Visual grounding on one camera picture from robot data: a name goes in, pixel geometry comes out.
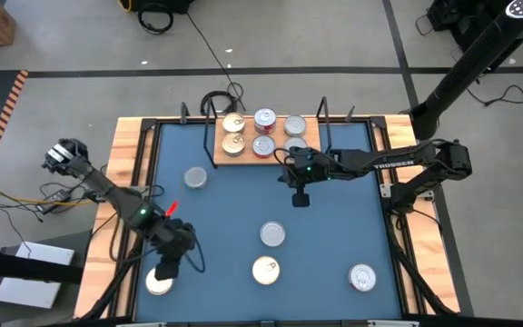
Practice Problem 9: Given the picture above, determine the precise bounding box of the blue salmon can gold lid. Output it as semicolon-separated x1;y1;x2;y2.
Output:
222;133;247;158
222;111;246;135
144;266;175;297
251;255;281;286

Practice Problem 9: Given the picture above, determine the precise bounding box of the green tuna can silver lid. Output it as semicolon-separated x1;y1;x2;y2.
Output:
282;135;309;155
183;165;209;190
259;220;287;248
282;114;309;138

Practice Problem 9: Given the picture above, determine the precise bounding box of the blue table mat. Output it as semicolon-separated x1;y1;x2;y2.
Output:
133;121;403;322

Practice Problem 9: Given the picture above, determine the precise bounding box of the black power adapter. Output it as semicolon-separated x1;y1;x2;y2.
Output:
36;189;73;214

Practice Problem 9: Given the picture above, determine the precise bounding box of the white flat box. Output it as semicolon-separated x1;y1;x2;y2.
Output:
0;240;76;310

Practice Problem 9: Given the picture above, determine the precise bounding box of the black horizontal beam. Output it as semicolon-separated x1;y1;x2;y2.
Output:
0;247;85;285

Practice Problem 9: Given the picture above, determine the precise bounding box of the black tower fan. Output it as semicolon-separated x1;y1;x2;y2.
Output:
410;0;523;141

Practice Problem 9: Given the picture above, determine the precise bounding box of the black floor equipment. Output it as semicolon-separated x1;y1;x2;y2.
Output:
426;0;510;52

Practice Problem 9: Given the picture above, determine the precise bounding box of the black bag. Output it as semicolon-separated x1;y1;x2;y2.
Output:
118;0;195;15

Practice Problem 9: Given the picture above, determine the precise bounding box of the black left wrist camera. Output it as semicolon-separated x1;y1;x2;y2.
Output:
170;220;198;247

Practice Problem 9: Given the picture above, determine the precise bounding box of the wooden shelf with black frame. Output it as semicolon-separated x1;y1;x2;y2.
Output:
202;95;334;170

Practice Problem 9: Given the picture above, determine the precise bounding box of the coiled black floor cable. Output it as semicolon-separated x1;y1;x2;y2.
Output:
136;6;175;36
199;81;245;117

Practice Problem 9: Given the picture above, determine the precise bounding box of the long black floor cable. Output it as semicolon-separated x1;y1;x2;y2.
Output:
184;11;247;113

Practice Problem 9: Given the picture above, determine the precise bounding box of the yellow floor cable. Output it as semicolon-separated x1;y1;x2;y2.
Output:
0;183;97;206

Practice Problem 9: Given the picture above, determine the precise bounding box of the thin black floor cable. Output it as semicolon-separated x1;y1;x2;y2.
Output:
465;84;523;108

